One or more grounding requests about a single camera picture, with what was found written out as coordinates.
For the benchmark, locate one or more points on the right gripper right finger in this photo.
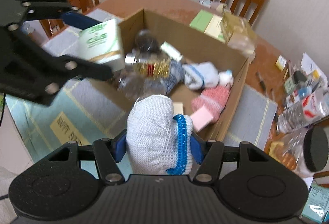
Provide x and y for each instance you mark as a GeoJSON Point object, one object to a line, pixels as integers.
{"type": "Point", "coordinates": [198, 148]}

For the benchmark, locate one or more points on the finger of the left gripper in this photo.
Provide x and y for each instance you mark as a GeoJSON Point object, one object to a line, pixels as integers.
{"type": "Point", "coordinates": [78, 20]}

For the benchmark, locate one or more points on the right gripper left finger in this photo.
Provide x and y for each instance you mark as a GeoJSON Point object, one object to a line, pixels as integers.
{"type": "Point", "coordinates": [118, 146]}

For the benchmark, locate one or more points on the pink small box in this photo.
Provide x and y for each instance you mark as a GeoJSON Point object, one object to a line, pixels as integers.
{"type": "Point", "coordinates": [201, 118]}

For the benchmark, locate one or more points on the white sock blue band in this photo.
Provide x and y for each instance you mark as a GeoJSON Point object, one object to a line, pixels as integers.
{"type": "Point", "coordinates": [158, 140]}
{"type": "Point", "coordinates": [200, 76]}

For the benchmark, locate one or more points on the small beige box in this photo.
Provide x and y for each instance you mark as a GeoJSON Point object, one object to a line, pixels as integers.
{"type": "Point", "coordinates": [178, 108]}

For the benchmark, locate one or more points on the pink knit sock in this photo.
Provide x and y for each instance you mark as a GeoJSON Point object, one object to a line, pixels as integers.
{"type": "Point", "coordinates": [213, 99]}

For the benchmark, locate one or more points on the blue knit sock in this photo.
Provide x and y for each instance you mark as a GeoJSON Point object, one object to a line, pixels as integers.
{"type": "Point", "coordinates": [176, 76]}

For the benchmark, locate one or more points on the blue white piggy toy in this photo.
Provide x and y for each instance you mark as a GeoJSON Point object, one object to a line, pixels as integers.
{"type": "Point", "coordinates": [226, 79]}

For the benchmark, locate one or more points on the jar of golden capsules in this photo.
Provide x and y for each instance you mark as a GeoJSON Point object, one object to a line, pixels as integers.
{"type": "Point", "coordinates": [148, 65]}

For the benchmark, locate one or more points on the brown cardboard box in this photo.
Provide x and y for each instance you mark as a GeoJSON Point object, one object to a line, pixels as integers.
{"type": "Point", "coordinates": [162, 56]}

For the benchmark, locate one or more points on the gold blister pill pack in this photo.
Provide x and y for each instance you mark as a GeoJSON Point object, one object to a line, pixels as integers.
{"type": "Point", "coordinates": [281, 155]}

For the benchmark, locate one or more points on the clear water bottle red label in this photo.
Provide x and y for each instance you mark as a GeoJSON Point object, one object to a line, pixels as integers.
{"type": "Point", "coordinates": [309, 110]}

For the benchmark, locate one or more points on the small blue label bottle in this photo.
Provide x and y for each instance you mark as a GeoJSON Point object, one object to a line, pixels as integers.
{"type": "Point", "coordinates": [298, 95]}

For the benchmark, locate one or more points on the clear jar black lid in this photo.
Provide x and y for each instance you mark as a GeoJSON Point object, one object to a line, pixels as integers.
{"type": "Point", "coordinates": [310, 148]}

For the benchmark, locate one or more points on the gold wrapped package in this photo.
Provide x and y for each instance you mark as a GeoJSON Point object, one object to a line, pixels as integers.
{"type": "Point", "coordinates": [239, 35]}

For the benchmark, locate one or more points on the dark lid small jar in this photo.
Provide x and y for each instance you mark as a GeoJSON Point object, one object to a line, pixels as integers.
{"type": "Point", "coordinates": [295, 80]}

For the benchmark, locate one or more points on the green white book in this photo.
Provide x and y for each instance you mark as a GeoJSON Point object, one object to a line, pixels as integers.
{"type": "Point", "coordinates": [209, 24]}

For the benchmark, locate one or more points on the teal packet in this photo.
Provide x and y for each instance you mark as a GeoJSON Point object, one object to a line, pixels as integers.
{"type": "Point", "coordinates": [316, 207]}

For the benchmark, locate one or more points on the white papers stack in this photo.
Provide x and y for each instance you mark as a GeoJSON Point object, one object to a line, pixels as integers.
{"type": "Point", "coordinates": [310, 67]}

